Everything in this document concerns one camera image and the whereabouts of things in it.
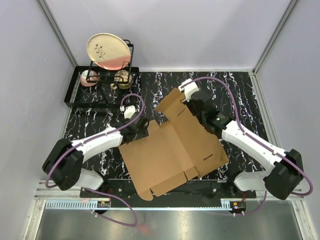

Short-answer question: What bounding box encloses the brown cardboard box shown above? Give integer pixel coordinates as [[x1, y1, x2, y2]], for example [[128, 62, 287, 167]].
[[119, 88, 229, 201]]

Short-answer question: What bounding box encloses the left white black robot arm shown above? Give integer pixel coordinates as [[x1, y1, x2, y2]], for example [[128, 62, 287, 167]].
[[42, 116, 149, 198]]

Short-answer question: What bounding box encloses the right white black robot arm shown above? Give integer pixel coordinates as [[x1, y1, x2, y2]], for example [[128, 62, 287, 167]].
[[184, 90, 303, 200]]

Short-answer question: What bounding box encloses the left small control box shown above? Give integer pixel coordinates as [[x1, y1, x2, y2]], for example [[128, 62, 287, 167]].
[[96, 200, 111, 210]]

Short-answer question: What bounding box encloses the small control box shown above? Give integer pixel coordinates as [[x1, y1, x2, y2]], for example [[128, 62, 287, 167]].
[[231, 201, 247, 212], [96, 200, 111, 210]]

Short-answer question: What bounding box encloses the right small control box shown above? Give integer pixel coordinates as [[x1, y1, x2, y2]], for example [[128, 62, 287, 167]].
[[231, 201, 247, 212]]

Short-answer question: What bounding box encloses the beige ceramic cup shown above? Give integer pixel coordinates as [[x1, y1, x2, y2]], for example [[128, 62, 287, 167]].
[[110, 70, 133, 90]]

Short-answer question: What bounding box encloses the pink white ceramic cup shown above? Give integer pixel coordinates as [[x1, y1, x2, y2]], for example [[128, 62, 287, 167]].
[[80, 70, 100, 87]]

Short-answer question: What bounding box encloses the cream pink floral plate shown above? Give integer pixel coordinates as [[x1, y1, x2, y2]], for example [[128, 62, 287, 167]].
[[86, 33, 131, 71]]

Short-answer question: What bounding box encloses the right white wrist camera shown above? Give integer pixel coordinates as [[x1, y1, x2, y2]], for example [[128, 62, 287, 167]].
[[178, 78, 199, 102]]

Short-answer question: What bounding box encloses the black wire dish rack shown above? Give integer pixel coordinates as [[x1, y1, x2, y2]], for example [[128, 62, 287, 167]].
[[64, 38, 139, 109]]

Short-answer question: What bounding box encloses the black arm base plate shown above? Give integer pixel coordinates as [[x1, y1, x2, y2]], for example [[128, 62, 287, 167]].
[[79, 178, 256, 201]]

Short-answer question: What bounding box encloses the slotted aluminium rail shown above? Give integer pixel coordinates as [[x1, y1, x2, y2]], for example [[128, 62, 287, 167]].
[[45, 200, 232, 211]]

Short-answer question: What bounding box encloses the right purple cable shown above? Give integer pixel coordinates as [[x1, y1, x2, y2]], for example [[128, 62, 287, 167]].
[[179, 76, 314, 216]]

